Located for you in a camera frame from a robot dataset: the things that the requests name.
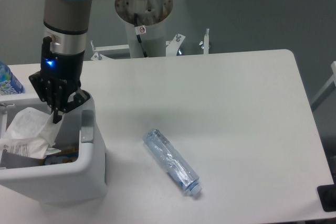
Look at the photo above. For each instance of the white metal table frame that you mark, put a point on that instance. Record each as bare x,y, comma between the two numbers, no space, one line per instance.
172,48

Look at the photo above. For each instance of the crushed clear plastic bottle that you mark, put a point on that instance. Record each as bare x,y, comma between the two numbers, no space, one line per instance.
172,162

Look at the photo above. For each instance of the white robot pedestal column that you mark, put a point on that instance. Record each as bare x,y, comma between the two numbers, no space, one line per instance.
145,24

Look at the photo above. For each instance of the black clamp at table edge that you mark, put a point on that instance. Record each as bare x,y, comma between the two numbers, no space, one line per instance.
327,197

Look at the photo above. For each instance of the white plastic trash can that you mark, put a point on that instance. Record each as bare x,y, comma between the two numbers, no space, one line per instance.
83,179

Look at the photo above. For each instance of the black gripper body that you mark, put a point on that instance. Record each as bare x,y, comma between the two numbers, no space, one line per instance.
55,67

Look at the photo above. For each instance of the white frame at right edge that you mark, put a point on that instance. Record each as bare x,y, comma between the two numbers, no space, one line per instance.
324,91

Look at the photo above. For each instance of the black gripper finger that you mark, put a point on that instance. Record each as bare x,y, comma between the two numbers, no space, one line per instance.
49,90
62,105

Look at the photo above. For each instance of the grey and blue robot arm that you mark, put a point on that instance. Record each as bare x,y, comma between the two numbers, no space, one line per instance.
66,23

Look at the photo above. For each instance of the blue labelled water bottle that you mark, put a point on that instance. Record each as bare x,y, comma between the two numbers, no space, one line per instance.
9,83

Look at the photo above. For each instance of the clear plastic wrapper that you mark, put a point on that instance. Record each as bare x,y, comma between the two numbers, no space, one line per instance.
32,133

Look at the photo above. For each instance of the colourful snack package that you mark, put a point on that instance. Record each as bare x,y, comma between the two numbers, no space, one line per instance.
67,155

